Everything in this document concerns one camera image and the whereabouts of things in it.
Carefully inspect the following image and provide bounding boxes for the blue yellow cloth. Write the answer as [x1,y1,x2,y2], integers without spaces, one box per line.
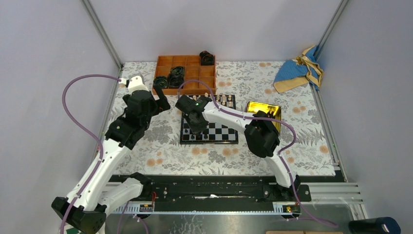
[273,45,324,93]

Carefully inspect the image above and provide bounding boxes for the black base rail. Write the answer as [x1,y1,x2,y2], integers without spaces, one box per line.
[132,175,312,213]

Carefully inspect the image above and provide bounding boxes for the black cylinder bottom right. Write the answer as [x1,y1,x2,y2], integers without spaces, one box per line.
[348,217,401,234]

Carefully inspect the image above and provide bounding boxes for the black coil compartment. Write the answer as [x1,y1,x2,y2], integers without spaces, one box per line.
[167,66,185,89]
[199,51,215,66]

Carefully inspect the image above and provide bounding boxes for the black silver chess board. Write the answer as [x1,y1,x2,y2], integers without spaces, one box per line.
[179,94,239,145]

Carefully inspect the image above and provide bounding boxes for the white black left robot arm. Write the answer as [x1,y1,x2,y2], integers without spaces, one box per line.
[51,85,170,234]

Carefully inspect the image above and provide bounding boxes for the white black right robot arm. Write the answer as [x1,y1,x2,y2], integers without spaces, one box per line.
[175,95,301,201]

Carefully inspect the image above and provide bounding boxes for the floral table mat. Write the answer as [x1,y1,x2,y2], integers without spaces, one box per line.
[115,61,335,176]

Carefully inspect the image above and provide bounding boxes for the gold tin of black pieces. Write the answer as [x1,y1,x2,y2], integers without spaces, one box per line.
[246,101,282,136]

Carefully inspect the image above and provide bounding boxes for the black coil middle compartment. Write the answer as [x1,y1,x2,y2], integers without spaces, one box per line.
[167,66,185,89]

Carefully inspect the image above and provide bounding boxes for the black green coil left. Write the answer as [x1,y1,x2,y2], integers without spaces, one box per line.
[153,76,169,89]

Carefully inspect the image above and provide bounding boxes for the black coil top compartment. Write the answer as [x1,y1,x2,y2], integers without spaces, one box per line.
[199,51,215,66]

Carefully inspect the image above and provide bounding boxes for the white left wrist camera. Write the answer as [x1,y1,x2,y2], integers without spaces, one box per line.
[118,74,149,94]

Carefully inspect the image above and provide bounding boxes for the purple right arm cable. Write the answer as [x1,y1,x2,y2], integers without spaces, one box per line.
[177,79,339,229]

